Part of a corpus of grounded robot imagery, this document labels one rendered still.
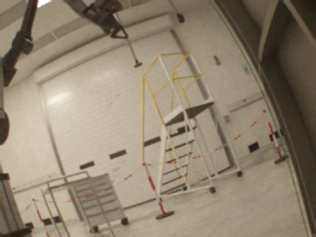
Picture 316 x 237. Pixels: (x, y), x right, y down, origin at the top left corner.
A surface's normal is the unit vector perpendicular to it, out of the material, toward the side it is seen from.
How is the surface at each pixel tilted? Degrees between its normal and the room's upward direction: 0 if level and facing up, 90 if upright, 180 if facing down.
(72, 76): 90
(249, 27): 90
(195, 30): 90
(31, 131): 90
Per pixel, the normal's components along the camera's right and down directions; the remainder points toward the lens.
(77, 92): -0.07, -0.18
